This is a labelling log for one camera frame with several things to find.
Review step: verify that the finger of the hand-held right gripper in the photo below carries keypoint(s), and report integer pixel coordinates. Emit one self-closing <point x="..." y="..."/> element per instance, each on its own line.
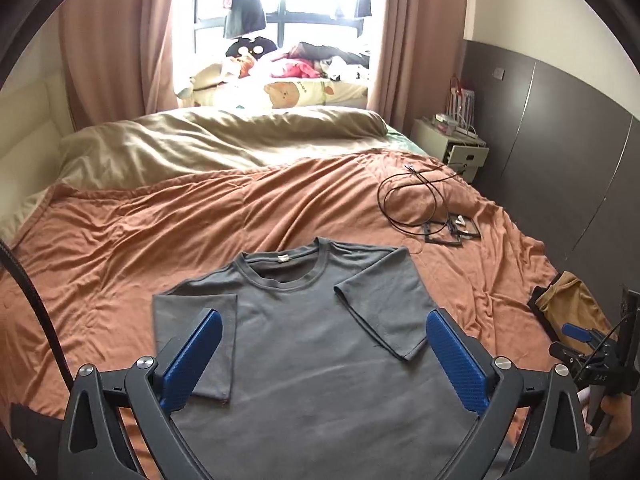
<point x="575" y="332"/>
<point x="567" y="351"/>

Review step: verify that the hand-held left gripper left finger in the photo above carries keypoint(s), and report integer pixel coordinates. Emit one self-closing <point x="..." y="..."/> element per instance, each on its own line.
<point x="192" y="355"/>

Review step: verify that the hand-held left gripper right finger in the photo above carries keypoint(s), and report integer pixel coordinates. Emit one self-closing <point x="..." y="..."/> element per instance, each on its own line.
<point x="457" y="360"/>

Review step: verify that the grey t-shirt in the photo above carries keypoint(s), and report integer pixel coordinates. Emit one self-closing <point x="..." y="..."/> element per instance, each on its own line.
<point x="310" y="340"/>

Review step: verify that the pile of colourful clothes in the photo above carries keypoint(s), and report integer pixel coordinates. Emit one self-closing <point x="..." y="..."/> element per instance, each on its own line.
<point x="310" y="62"/>

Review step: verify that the person's right hand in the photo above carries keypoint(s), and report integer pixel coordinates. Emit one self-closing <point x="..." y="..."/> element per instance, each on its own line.
<point x="622" y="422"/>

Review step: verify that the folded tan shirt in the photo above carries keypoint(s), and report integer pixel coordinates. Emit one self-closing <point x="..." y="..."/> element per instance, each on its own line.
<point x="570" y="300"/>

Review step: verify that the folded black garment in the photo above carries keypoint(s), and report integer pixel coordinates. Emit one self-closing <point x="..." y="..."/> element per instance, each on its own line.
<point x="542" y="307"/>

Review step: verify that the black square frames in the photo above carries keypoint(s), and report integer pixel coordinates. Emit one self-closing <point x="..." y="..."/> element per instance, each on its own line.
<point x="440" y="240"/>

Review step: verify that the orange-brown blanket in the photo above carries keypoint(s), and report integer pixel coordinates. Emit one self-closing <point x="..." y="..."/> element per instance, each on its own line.
<point x="150" y="240"/>

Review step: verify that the black garment with paw print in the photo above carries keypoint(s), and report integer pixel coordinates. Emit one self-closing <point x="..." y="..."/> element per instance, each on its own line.
<point x="35" y="420"/>

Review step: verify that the grey wardrobe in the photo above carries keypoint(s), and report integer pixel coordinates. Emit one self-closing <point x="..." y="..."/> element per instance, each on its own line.
<point x="550" y="135"/>

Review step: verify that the beige duvet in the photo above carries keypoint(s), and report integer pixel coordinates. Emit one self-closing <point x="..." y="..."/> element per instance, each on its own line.
<point x="200" y="140"/>

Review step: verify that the white nightstand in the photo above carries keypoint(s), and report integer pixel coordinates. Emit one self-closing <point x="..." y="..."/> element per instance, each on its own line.
<point x="435" y="140"/>

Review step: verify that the white power strip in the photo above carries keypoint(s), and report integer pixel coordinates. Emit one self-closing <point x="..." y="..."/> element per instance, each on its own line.
<point x="469" y="133"/>

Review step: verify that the mint green sheet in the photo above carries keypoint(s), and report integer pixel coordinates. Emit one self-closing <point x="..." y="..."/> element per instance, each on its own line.
<point x="397" y="133"/>

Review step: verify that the small white device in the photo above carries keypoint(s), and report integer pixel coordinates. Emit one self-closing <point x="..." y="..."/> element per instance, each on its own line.
<point x="445" y="119"/>

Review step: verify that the striped gift bag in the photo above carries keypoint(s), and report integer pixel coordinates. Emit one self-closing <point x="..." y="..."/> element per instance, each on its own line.
<point x="462" y="102"/>

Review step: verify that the bear print pillow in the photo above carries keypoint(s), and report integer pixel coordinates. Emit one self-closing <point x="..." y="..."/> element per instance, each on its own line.
<point x="285" y="92"/>

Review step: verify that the cream padded headboard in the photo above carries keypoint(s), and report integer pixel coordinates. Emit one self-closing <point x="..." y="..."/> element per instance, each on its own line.
<point x="25" y="130"/>

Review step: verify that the black plush toy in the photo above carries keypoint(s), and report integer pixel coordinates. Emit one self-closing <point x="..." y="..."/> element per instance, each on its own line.
<point x="250" y="47"/>

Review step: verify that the pink curtain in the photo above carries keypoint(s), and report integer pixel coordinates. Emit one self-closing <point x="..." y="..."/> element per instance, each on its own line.
<point x="115" y="45"/>
<point x="415" y="35"/>

